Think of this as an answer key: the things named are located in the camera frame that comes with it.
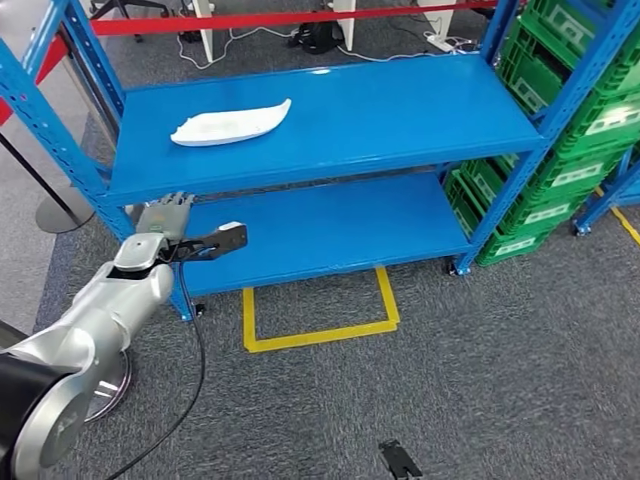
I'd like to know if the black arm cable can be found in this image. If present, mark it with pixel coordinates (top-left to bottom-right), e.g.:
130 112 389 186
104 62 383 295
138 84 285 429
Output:
105 261 207 480

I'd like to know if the white table leg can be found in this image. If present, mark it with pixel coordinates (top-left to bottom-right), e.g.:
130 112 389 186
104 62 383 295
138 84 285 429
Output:
417 0 456 38
192 0 215 64
332 0 357 52

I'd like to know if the blue metal shelf rack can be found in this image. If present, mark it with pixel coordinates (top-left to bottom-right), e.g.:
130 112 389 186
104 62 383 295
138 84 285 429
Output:
572 142 640 238
0 0 640 323

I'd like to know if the white floor cable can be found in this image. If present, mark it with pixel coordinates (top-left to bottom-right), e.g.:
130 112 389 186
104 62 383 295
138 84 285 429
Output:
174 26 481 71

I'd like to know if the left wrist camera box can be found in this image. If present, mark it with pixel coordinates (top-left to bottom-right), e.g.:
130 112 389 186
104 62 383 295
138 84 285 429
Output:
172 221 249 264

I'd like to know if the black robot right foot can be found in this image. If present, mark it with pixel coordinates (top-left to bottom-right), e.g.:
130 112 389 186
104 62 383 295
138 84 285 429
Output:
378 439 423 480

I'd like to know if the black stanchion post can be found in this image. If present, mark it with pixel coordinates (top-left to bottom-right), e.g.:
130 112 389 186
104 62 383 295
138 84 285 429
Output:
0 132 96 234

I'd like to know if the green plastic crate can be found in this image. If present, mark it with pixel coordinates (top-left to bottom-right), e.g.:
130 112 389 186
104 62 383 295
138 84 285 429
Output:
494 142 623 200
444 170 553 268
497 19 640 160
519 0 640 74
460 158 589 236

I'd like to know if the chrome stanchion post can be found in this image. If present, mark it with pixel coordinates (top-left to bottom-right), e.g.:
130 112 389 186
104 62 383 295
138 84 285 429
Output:
0 319 133 424

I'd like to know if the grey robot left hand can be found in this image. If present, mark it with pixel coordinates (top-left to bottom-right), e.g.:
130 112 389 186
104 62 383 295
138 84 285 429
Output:
136 192 195 240

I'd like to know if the black bag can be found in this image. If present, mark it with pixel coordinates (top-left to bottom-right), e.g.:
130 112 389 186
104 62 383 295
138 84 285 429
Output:
287 21 346 56

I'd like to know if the white curved plastic part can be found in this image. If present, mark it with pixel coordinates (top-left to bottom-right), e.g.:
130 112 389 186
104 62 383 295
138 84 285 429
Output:
170 97 293 148

